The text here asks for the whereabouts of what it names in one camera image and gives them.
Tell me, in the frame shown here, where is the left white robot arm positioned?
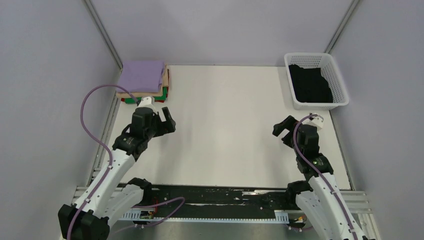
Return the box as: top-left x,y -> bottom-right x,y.
58,107 -> 176,240

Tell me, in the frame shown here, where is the white plastic laundry basket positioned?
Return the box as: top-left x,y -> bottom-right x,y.
284,52 -> 350,111

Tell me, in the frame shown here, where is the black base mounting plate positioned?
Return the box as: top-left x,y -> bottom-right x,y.
136,184 -> 301,220

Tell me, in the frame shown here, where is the folded beige t shirt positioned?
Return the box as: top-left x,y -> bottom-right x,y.
116,64 -> 169,99

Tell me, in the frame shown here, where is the white slotted cable duct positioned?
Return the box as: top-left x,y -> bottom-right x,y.
117,211 -> 290,224

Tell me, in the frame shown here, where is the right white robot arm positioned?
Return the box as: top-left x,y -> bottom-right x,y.
272,113 -> 370,240

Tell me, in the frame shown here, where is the aluminium frame rail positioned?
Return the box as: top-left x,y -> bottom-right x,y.
70,186 -> 373,215

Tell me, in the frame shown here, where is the folded green t shirt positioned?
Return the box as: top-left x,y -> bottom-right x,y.
120,87 -> 169,104

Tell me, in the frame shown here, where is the black t shirt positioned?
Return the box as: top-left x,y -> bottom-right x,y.
288,64 -> 334,103

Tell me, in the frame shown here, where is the folded purple t shirt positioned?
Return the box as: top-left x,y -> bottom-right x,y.
117,60 -> 166,94

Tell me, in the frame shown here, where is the folded red t shirt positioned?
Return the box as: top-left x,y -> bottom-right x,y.
115,67 -> 170,104

